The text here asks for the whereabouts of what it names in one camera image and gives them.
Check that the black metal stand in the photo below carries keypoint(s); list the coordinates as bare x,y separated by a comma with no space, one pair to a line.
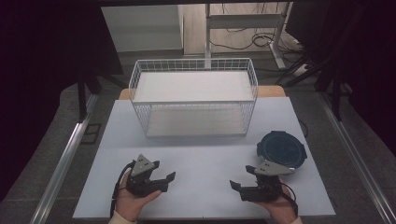
334,93
82,96

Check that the dark floor grate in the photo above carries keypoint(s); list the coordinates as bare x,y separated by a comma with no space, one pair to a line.
91,133

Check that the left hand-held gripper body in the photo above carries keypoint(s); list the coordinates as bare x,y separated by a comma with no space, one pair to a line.
144,183

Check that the grey cabinet panel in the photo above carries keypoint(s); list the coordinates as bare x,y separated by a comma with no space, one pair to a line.
141,28

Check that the person's left hand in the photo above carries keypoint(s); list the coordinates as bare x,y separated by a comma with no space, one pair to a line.
132,203

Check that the white metal desk frame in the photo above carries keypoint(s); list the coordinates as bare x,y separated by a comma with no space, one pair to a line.
246,21

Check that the white power strip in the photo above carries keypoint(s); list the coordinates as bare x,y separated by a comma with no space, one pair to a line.
301,69

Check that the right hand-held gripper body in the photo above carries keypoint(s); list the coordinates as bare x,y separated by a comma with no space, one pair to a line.
264,186

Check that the person's right hand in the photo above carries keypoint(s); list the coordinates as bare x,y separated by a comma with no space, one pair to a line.
280,208

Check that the aluminium floor rail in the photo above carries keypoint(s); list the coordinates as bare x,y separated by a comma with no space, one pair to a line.
358,158
62,161

